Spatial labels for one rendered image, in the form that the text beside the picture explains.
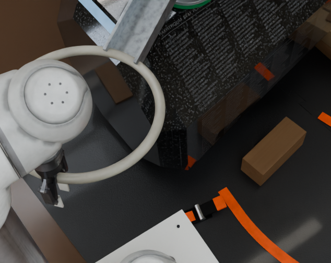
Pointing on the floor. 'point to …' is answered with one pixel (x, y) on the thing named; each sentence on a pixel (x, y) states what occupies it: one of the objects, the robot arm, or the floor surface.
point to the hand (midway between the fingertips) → (59, 192)
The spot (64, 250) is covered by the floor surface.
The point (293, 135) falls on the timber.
